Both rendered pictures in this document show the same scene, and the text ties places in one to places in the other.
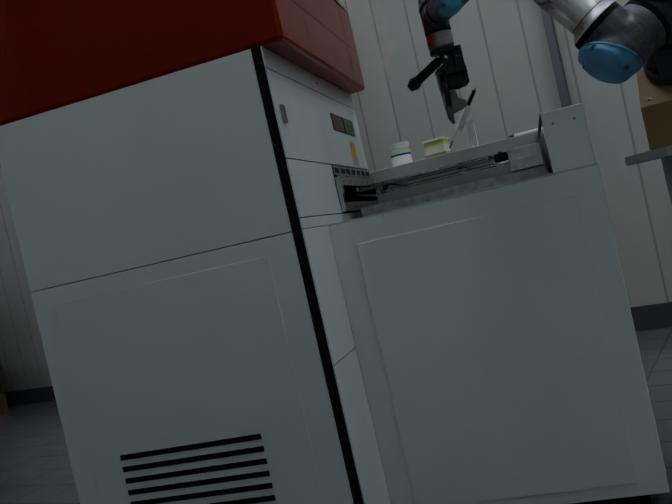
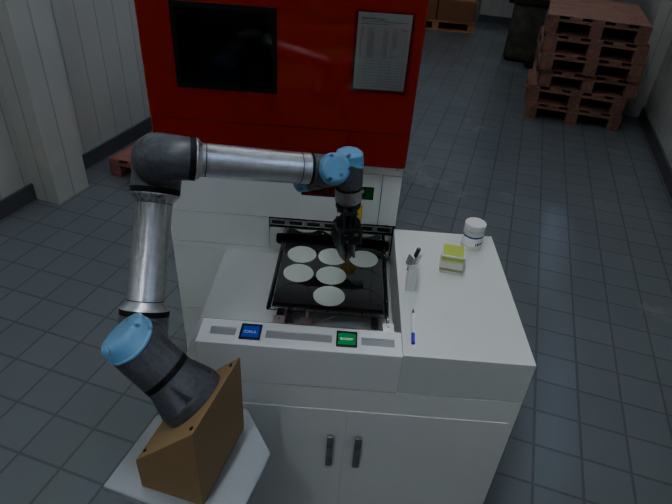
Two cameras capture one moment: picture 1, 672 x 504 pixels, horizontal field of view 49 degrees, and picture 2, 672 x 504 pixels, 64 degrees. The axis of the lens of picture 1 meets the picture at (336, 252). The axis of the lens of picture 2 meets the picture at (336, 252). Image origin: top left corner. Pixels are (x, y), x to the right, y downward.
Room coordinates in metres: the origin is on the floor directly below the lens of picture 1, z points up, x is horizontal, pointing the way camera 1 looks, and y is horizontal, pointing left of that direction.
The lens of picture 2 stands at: (1.75, -1.69, 1.98)
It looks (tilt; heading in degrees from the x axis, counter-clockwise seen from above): 35 degrees down; 75
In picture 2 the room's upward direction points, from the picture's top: 4 degrees clockwise
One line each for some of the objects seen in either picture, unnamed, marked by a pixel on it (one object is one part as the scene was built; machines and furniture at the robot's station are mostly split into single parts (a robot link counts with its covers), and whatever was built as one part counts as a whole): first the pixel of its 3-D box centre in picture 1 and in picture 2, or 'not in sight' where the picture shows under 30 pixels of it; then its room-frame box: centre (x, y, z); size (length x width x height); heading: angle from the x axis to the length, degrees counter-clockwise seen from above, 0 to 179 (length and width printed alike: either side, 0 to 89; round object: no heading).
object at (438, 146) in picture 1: (437, 149); (452, 258); (2.48, -0.41, 1.00); 0.07 x 0.07 x 0.07; 65
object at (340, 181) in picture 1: (359, 194); (329, 241); (2.14, -0.10, 0.89); 0.44 x 0.02 x 0.10; 165
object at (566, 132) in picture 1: (562, 145); (299, 355); (1.94, -0.64, 0.89); 0.55 x 0.09 x 0.14; 165
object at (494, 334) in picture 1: (505, 332); (343, 400); (2.15, -0.43, 0.41); 0.96 x 0.64 x 0.82; 165
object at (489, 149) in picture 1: (474, 173); (450, 304); (2.45, -0.50, 0.89); 0.62 x 0.35 x 0.14; 75
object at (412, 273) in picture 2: (465, 127); (412, 268); (2.31, -0.48, 1.03); 0.06 x 0.04 x 0.13; 75
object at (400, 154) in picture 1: (401, 156); (473, 234); (2.60, -0.30, 1.01); 0.07 x 0.07 x 0.10
